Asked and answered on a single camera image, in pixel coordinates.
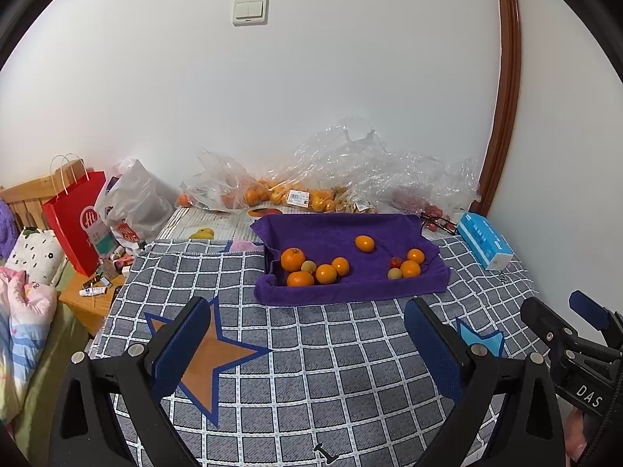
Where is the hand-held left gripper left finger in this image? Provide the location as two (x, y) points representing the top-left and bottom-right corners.
(51, 296), (213, 467)

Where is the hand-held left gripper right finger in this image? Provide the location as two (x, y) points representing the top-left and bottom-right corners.
(404, 297), (566, 467)

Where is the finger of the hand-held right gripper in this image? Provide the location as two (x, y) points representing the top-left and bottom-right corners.
(569, 290), (623, 349)
(520, 297), (579, 356)

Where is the orange with green stem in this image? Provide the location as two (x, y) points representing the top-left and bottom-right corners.
(281, 248), (306, 272)

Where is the person's right hand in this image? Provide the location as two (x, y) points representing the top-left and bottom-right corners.
(567, 407), (591, 459)

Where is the wooden nightstand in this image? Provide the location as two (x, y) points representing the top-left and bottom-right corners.
(58, 272), (128, 337)

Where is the blue tissue pack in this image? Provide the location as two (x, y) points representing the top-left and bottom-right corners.
(458, 212), (515, 271)

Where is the group of cosmetic bottles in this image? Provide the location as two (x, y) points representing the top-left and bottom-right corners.
(97, 246), (147, 278)

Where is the grey checked blanket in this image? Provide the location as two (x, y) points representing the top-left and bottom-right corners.
(90, 226), (556, 467)

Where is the green bed sheet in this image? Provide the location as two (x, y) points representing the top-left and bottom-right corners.
(10, 272), (98, 448)

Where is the purple towel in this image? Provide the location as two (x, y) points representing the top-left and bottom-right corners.
(249, 213), (449, 306)

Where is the pile of bagged strawberries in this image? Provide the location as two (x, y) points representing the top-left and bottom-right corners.
(389, 187), (453, 222)

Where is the white plastic bag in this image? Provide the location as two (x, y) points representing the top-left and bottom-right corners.
(95, 158), (177, 250)

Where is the pink striped quilt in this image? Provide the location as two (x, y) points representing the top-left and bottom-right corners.
(0, 265), (58, 424)

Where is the red paper bag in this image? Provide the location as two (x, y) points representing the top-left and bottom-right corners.
(43, 154), (116, 277)

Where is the pile of bagged tangerines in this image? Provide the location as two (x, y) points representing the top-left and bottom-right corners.
(178, 180), (273, 207)

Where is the white patterned pillow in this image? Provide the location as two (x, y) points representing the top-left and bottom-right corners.
(6, 227), (69, 287)

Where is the clear plastic bag with label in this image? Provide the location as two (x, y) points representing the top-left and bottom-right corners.
(336, 175), (390, 215)
(253, 156), (341, 214)

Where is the pile of bagged oranges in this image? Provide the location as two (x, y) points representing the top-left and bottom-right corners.
(270, 185), (340, 213)

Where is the large clear plastic bag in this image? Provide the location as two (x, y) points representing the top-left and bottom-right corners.
(297, 116), (482, 215)

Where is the wooden headboard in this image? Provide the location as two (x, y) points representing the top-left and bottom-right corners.
(0, 185), (52, 234)

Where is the purple plush cloth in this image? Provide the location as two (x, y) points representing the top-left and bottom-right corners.
(0, 199), (14, 260)

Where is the black cable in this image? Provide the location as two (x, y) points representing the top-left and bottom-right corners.
(419, 211), (458, 234)

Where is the brown wooden door frame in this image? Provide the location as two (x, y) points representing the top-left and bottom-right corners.
(479, 0), (522, 216)

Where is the white light switch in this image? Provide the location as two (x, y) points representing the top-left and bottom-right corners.
(231, 0), (269, 27)

